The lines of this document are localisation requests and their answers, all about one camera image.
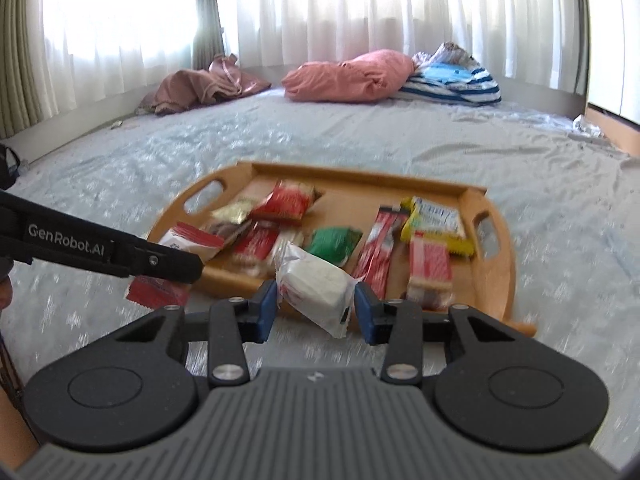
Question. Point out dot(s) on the mauve crumpled cloth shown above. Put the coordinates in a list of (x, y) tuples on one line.
[(200, 87)]

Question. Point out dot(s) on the blue white striped pillow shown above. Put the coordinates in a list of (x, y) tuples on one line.
[(465, 87)]

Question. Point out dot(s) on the clear red label biscuit packet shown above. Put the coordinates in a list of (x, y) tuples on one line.
[(430, 265)]

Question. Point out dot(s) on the grey green curtain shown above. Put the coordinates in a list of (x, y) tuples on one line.
[(20, 45), (207, 15), (582, 30)]

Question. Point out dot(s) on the clear wafer packet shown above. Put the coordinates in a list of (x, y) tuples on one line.
[(291, 241)]

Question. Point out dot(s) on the dark blue object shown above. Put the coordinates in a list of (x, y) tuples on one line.
[(7, 162)]

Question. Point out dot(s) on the green snack packet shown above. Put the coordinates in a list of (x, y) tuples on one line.
[(332, 242)]

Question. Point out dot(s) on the gold snack packet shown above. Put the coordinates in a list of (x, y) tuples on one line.
[(234, 211)]

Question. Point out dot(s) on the white and red snack packet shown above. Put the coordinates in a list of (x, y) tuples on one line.
[(187, 240)]

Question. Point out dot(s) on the dark red snack packet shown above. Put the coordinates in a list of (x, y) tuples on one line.
[(155, 291)]

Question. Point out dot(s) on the white sheer curtain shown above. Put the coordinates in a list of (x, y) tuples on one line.
[(120, 20), (400, 5)]

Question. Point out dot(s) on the pink pillow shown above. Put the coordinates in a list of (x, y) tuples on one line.
[(345, 80)]

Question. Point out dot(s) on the bed with snowflake sheet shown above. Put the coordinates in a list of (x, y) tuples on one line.
[(550, 235)]

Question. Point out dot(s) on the white wardrobe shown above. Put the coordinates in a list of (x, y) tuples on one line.
[(615, 35)]

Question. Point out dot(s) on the yellow cracker packet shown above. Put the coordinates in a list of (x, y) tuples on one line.
[(440, 220)]

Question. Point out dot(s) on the white cake packet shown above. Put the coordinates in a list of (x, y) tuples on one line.
[(315, 287)]

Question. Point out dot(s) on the large red nut packet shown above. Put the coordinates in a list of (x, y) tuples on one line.
[(285, 200)]

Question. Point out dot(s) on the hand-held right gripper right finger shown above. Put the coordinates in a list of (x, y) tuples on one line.
[(364, 312)]

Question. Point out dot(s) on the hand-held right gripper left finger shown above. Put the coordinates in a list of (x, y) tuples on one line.
[(267, 310)]

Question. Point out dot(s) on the floral cloth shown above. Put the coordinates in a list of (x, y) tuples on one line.
[(450, 52)]

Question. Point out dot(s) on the long red snack packet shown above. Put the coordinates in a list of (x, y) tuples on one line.
[(380, 250)]

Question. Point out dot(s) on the white crumpled plastic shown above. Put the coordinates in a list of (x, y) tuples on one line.
[(585, 125)]

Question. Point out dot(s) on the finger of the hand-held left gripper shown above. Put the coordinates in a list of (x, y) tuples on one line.
[(160, 260)]

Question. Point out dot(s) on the wooden side board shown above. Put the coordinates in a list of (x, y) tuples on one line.
[(617, 132)]

